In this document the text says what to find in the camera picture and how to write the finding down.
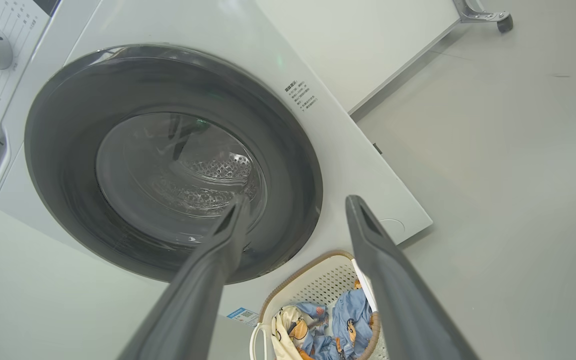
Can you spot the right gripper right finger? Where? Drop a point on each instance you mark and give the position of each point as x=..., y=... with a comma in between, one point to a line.
x=398, y=300

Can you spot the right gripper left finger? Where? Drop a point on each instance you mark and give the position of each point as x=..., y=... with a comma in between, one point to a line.
x=193, y=300

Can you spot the blue cartoon print garment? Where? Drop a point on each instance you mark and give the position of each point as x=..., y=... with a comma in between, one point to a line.
x=350, y=320

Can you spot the blue and cream cartoon garment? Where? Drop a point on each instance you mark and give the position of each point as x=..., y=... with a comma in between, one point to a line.
x=288, y=325

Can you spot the glass washing machine door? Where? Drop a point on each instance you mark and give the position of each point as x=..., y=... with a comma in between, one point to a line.
x=68, y=150

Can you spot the white front-load washing machine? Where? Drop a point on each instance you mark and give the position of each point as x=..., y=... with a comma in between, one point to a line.
x=348, y=165

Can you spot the blue energy label sticker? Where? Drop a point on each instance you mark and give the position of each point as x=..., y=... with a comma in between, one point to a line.
x=243, y=316

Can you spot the round filter cover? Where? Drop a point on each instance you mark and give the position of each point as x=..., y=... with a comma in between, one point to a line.
x=392, y=226

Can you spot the white perforated basket brown rim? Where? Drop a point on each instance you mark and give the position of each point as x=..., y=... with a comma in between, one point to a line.
x=318, y=285

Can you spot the stainless steel perforated drum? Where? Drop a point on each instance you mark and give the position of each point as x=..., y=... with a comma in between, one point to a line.
x=213, y=172

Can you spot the metal stand leg with caster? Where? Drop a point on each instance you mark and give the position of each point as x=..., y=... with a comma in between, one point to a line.
x=483, y=15

